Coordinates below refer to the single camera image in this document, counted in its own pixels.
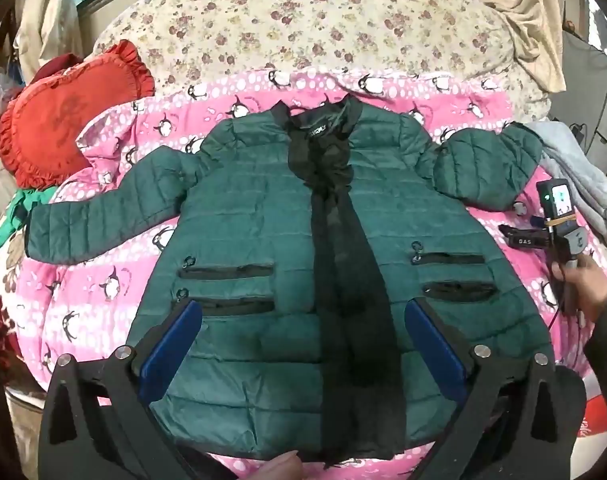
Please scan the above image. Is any red ruffled pillow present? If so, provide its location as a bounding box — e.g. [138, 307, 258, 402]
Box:
[0, 39, 157, 191]

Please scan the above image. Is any beige curtain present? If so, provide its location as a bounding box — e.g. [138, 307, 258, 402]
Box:
[12, 0, 87, 78]

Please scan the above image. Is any green cloth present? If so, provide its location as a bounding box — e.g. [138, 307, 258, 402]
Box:
[0, 191, 52, 272]

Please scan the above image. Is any pink penguin print blanket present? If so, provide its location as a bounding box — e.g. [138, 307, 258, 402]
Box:
[16, 67, 607, 467]

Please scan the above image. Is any floral beige quilt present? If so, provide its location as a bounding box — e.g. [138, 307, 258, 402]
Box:
[0, 0, 554, 291]

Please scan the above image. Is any person's right hand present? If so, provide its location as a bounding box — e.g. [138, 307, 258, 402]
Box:
[551, 259, 607, 323]

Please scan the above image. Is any green puffer jacket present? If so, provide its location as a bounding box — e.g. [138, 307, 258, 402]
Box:
[25, 94, 557, 470]

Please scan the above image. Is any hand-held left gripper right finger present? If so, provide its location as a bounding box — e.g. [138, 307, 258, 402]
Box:
[405, 298, 587, 480]

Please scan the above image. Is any grey cloth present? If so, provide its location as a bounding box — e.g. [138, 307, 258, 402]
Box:
[526, 120, 607, 255]

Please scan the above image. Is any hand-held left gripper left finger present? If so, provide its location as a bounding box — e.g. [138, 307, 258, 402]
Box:
[38, 300, 244, 480]

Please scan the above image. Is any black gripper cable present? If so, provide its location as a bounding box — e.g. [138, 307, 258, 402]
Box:
[547, 280, 569, 335]

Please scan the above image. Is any person's left hand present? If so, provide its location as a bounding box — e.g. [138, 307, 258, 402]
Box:
[256, 451, 305, 480]

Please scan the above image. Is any beige blanket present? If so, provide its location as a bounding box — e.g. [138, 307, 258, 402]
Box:
[463, 0, 568, 107]

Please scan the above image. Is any red printed bag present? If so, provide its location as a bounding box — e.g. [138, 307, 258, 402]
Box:
[566, 377, 607, 438]

